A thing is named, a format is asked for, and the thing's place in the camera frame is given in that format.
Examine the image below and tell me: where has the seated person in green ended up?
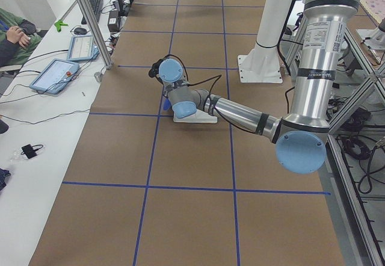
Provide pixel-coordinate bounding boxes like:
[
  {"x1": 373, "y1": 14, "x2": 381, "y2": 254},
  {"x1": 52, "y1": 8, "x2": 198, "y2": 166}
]
[{"x1": 1, "y1": 8, "x2": 42, "y2": 67}]

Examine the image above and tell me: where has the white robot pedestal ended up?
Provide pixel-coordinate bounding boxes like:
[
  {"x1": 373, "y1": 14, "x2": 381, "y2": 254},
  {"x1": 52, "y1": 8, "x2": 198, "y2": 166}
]
[{"x1": 238, "y1": 0, "x2": 295, "y2": 84}]

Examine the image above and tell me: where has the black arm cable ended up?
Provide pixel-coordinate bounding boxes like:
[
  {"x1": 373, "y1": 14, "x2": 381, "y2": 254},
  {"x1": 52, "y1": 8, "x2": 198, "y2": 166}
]
[{"x1": 156, "y1": 54, "x2": 241, "y2": 128}]

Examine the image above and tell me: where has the near blue teach pendant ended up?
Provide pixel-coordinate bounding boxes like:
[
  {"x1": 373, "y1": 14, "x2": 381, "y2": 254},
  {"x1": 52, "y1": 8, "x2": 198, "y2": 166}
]
[{"x1": 29, "y1": 58, "x2": 80, "y2": 94}]

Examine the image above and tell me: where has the white rack with wooden bars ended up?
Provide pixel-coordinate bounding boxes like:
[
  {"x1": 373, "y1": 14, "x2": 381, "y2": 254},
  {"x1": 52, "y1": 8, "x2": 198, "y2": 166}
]
[{"x1": 173, "y1": 110, "x2": 218, "y2": 124}]

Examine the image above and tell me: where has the black computer mouse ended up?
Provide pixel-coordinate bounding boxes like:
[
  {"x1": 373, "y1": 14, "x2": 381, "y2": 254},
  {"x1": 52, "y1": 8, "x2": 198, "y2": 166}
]
[{"x1": 73, "y1": 27, "x2": 88, "y2": 35}]

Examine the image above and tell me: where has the aluminium frame cell structure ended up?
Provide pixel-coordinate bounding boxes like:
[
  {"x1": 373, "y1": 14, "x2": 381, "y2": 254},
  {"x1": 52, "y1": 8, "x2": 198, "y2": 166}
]
[{"x1": 282, "y1": 0, "x2": 385, "y2": 266}]

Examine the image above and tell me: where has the aluminium frame post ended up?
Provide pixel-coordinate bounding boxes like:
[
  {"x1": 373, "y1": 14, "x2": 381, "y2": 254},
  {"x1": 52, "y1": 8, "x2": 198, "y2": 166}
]
[{"x1": 77, "y1": 0, "x2": 112, "y2": 69}]

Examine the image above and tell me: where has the black keyboard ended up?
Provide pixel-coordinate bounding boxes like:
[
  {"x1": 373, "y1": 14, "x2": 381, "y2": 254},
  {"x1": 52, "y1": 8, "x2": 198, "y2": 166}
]
[{"x1": 88, "y1": 0, "x2": 103, "y2": 23}]

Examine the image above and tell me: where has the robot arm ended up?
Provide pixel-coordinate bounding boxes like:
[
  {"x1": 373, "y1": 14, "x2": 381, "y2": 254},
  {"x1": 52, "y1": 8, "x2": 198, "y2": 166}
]
[{"x1": 150, "y1": 0, "x2": 360, "y2": 174}]

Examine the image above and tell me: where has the blue teach pendant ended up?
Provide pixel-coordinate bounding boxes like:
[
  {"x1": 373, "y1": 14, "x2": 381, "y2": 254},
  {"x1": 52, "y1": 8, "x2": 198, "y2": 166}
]
[
  {"x1": 29, "y1": 58, "x2": 80, "y2": 94},
  {"x1": 67, "y1": 35, "x2": 99, "y2": 62}
]

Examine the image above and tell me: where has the small metal cylinder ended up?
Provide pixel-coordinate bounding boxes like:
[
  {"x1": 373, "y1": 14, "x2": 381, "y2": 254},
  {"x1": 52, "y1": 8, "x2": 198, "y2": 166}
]
[{"x1": 94, "y1": 72, "x2": 103, "y2": 83}]

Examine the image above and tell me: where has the small black adapter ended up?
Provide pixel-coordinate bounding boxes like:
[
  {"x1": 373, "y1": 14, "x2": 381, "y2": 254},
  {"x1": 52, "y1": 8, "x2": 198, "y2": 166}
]
[{"x1": 21, "y1": 144, "x2": 44, "y2": 159}]

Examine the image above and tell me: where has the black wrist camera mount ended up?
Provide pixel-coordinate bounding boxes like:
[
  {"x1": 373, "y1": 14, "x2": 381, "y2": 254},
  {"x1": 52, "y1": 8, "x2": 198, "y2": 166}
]
[{"x1": 148, "y1": 58, "x2": 164, "y2": 79}]

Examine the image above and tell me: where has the green plastic clamp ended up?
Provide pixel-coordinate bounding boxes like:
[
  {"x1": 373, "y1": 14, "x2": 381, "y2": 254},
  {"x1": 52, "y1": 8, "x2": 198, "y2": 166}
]
[{"x1": 54, "y1": 19, "x2": 69, "y2": 32}]

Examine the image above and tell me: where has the blue towel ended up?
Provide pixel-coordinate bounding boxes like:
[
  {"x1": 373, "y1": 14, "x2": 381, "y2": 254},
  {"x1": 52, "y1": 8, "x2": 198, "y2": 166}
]
[{"x1": 163, "y1": 98, "x2": 172, "y2": 111}]

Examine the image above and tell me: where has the black power brick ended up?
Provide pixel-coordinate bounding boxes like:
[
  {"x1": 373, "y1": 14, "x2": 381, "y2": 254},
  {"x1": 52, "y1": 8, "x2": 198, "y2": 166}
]
[{"x1": 108, "y1": 10, "x2": 121, "y2": 32}]

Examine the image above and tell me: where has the far blue teach pendant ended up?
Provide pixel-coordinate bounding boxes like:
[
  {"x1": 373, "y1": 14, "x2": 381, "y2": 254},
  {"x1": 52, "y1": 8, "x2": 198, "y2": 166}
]
[{"x1": 67, "y1": 35, "x2": 99, "y2": 62}]

